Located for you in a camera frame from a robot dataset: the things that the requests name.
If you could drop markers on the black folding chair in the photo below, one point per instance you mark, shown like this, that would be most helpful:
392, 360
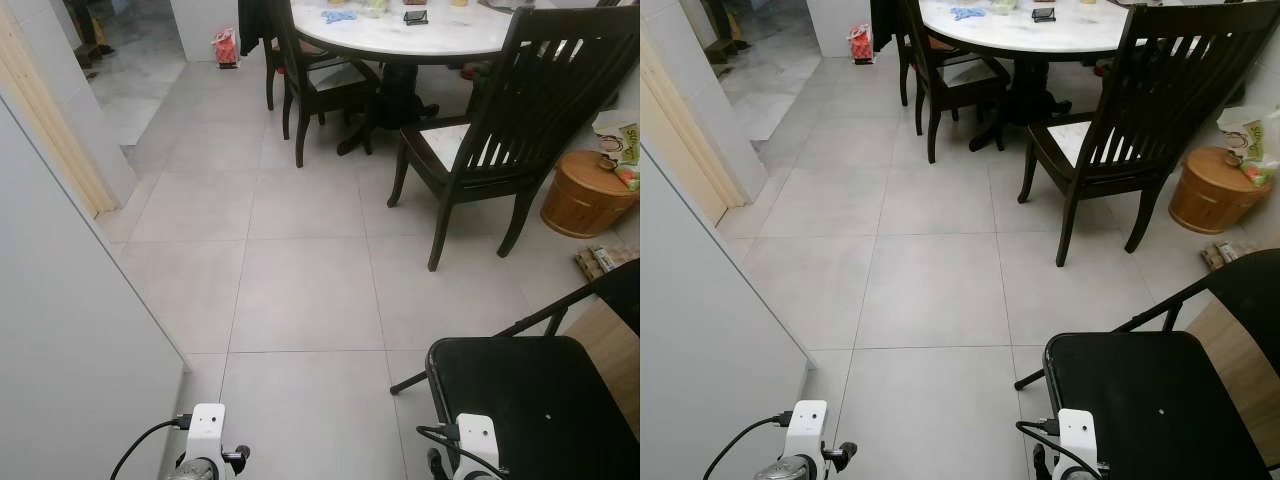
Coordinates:
550, 400
1150, 400

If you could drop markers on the light wooden board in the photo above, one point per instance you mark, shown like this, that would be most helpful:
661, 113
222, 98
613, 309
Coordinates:
610, 360
1240, 370

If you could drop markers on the flat cardboard packet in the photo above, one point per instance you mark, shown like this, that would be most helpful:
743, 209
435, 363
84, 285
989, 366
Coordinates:
1222, 255
600, 260

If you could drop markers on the white green snack bag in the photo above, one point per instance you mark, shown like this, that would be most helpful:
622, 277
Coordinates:
1250, 140
618, 140

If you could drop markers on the dark wooden slatted chair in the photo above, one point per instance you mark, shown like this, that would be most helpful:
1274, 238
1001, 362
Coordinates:
1200, 22
965, 92
340, 97
580, 25

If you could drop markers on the red plastic bag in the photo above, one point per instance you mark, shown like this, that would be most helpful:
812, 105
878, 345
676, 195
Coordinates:
860, 45
226, 48

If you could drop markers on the round white marble table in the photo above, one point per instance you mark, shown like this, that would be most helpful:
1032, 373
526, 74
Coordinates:
440, 40
1050, 35

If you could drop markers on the black hanging garment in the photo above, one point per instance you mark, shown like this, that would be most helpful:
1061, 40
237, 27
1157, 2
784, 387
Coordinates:
255, 25
885, 25

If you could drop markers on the dark wooden furniture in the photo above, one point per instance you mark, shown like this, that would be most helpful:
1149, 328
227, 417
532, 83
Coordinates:
88, 30
722, 28

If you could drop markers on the small black object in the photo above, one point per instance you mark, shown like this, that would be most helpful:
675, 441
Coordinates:
416, 17
1043, 14

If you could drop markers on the blue cloth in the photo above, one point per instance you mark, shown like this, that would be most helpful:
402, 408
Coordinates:
340, 16
968, 13

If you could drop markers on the pale green cup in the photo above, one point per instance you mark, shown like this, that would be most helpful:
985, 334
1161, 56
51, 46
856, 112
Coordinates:
377, 7
1005, 6

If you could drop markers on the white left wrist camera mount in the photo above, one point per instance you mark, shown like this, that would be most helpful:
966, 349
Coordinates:
207, 430
806, 428

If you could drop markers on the beige wooden door frame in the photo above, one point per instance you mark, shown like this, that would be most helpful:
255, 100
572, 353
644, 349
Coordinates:
690, 150
50, 125

